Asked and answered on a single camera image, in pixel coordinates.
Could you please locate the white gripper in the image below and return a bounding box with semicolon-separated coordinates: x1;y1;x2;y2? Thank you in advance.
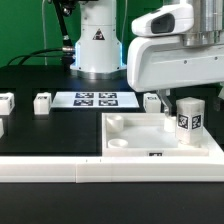
127;35;224;117

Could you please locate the white square tabletop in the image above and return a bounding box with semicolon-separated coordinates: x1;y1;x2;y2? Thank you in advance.
102;113;209;157

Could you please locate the white L-shaped fence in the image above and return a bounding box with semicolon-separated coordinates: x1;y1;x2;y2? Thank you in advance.
0;131;224;183

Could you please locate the white part at left edge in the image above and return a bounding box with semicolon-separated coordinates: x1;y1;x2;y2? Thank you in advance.
0;118;4;139

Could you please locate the white marker base plate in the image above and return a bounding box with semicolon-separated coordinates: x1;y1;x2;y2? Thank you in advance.
52;92;139;108

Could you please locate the black cable bundle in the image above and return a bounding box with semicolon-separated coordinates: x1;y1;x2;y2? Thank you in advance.
7;46;76;66

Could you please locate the white thin cable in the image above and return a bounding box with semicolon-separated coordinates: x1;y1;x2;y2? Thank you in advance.
41;0;48;66

